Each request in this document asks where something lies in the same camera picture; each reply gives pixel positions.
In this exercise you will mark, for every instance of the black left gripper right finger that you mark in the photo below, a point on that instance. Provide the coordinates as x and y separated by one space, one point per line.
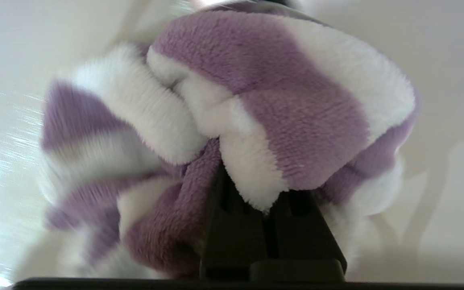
304 241

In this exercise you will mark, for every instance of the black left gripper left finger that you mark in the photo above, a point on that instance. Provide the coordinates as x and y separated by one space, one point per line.
232 241

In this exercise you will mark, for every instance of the purple white striped towel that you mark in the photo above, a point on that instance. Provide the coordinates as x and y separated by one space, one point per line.
276 100

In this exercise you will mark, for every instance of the beige wash basin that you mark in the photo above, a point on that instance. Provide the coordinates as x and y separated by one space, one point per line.
437 60

